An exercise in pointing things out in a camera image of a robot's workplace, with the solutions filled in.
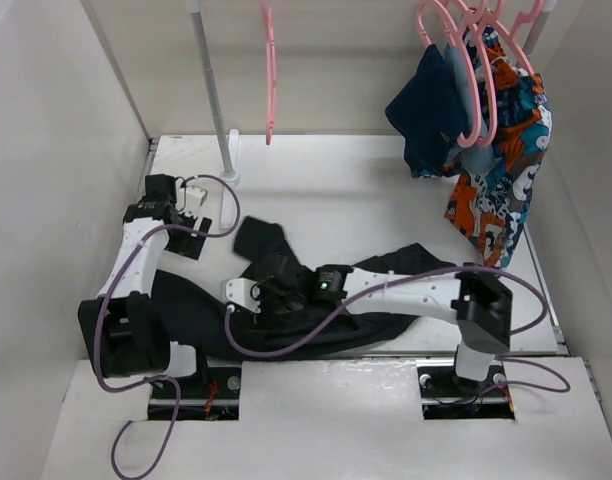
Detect black trousers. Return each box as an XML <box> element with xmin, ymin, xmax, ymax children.
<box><xmin>151</xmin><ymin>216</ymin><xmax>451</xmax><ymax>361</ymax></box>

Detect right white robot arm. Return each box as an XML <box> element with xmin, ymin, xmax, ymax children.
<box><xmin>227</xmin><ymin>255</ymin><xmax>513</xmax><ymax>394</ymax></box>

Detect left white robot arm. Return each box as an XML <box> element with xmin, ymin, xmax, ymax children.
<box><xmin>77</xmin><ymin>174</ymin><xmax>210</xmax><ymax>397</ymax></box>

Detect empty pink hanger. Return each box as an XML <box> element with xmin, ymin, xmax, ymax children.
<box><xmin>260</xmin><ymin>0</ymin><xmax>277</xmax><ymax>146</ymax></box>

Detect pink hanger middle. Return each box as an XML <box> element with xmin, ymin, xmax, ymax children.
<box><xmin>464</xmin><ymin>24</ymin><xmax>497</xmax><ymax>146</ymax></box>

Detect pink hanger front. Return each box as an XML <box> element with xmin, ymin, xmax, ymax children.
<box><xmin>415</xmin><ymin>0</ymin><xmax>487</xmax><ymax>148</ymax></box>

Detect pink hanger back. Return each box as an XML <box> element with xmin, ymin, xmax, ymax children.
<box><xmin>476</xmin><ymin>0</ymin><xmax>544</xmax><ymax>74</ymax></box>

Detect white rack base foot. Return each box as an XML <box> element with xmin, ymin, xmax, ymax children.
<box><xmin>219</xmin><ymin>129</ymin><xmax>240</xmax><ymax>230</ymax></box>

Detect grey rack pole left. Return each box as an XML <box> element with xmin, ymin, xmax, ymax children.
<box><xmin>186</xmin><ymin>0</ymin><xmax>227</xmax><ymax>150</ymax></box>

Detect grey rack pole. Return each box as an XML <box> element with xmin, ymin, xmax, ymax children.
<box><xmin>522</xmin><ymin>0</ymin><xmax>558</xmax><ymax>61</ymax></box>
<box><xmin>186</xmin><ymin>0</ymin><xmax>227</xmax><ymax>150</ymax></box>

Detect colourful patterned shorts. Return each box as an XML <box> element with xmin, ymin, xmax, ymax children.
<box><xmin>443</xmin><ymin>26</ymin><xmax>552</xmax><ymax>268</ymax></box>

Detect navy blue shorts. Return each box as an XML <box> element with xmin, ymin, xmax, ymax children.
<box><xmin>385</xmin><ymin>44</ymin><xmax>470</xmax><ymax>178</ymax></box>

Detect grey blue garment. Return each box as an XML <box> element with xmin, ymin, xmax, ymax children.
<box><xmin>444</xmin><ymin>45</ymin><xmax>495</xmax><ymax>175</ymax></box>

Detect grey rack pole right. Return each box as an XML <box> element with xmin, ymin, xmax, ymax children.
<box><xmin>522</xmin><ymin>0</ymin><xmax>558</xmax><ymax>61</ymax></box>

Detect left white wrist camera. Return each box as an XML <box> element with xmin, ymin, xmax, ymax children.
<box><xmin>176</xmin><ymin>184</ymin><xmax>208</xmax><ymax>217</ymax></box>

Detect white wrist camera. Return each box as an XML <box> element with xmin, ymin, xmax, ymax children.
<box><xmin>176</xmin><ymin>184</ymin><xmax>208</xmax><ymax>217</ymax></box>
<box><xmin>222</xmin><ymin>278</ymin><xmax>261</xmax><ymax>313</ymax></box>

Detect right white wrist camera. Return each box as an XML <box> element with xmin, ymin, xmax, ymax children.
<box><xmin>222</xmin><ymin>278</ymin><xmax>261</xmax><ymax>313</ymax></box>

